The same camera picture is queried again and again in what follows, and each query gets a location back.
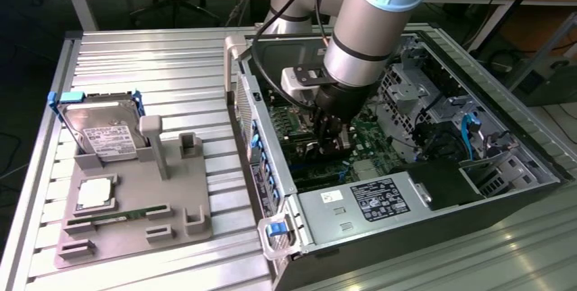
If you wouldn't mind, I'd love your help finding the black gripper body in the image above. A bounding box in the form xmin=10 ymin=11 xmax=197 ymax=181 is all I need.
xmin=314 ymin=83 xmax=376 ymax=126

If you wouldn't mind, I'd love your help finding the graphics card with metal bracket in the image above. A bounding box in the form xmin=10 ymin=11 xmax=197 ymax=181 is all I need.
xmin=287 ymin=138 xmax=355 ymax=170

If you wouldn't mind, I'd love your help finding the CPU socket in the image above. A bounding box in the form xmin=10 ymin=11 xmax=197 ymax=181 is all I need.
xmin=290 ymin=105 xmax=317 ymax=133

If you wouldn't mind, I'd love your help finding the green motherboard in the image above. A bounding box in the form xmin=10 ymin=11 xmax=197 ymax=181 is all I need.
xmin=265 ymin=83 xmax=406 ymax=192

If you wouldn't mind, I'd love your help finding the black RAM stick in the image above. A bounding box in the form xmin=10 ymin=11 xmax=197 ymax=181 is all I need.
xmin=286 ymin=132 xmax=317 ymax=149

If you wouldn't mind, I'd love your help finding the silver chipset heatsink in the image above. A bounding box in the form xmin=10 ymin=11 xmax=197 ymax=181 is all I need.
xmin=351 ymin=161 xmax=378 ymax=179

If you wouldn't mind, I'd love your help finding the black expansion slot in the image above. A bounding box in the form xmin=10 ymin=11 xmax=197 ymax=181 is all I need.
xmin=293 ymin=172 xmax=346 ymax=187

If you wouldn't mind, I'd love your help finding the metal disk bay cage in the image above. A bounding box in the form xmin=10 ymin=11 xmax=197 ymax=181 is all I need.
xmin=376 ymin=34 xmax=457 ymax=126

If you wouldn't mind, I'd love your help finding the black plastic shroud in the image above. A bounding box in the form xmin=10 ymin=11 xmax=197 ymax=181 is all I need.
xmin=388 ymin=161 xmax=488 ymax=211

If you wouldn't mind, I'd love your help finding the silver power supply with label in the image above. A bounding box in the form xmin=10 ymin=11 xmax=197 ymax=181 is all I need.
xmin=295 ymin=171 xmax=437 ymax=248

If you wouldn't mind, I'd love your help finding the open black PC case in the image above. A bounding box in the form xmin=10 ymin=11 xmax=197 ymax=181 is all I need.
xmin=223 ymin=29 xmax=577 ymax=291

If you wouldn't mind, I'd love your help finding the grey parts rack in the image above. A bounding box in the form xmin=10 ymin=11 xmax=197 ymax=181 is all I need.
xmin=54 ymin=113 xmax=213 ymax=270

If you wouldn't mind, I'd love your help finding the hard disk in blue carrier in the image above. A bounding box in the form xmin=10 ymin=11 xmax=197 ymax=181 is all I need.
xmin=47 ymin=90 xmax=152 ymax=163

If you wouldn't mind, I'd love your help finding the black tripod pole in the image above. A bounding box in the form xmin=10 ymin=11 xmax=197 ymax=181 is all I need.
xmin=466 ymin=0 xmax=553 ymax=52

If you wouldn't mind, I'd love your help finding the green RAM stick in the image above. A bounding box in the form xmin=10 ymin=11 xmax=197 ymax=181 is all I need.
xmin=71 ymin=208 xmax=150 ymax=226

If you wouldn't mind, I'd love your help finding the silver CPU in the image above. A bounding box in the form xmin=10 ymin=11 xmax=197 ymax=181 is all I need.
xmin=75 ymin=179 xmax=116 ymax=209

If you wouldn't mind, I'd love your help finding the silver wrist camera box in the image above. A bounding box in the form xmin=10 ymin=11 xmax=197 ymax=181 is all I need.
xmin=279 ymin=63 xmax=338 ymax=103

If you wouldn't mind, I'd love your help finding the black wire bundle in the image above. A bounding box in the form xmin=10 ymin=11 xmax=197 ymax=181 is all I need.
xmin=412 ymin=120 xmax=465 ymax=163

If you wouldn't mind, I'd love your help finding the thick robot cable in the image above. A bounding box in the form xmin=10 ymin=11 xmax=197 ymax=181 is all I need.
xmin=250 ymin=0 xmax=323 ymax=109

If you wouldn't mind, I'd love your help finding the blue disk wire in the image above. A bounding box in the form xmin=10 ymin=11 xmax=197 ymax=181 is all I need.
xmin=460 ymin=110 xmax=481 ymax=163

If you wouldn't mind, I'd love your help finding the blue case handle latch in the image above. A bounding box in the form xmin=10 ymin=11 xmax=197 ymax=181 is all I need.
xmin=265 ymin=223 xmax=287 ymax=238

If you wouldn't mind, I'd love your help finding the perforated metal bracket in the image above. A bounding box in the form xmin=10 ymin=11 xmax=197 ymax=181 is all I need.
xmin=460 ymin=151 xmax=542 ymax=197

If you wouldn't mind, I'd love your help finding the aluminium frame strut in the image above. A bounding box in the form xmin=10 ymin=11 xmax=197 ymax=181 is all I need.
xmin=506 ymin=10 xmax=577 ymax=92

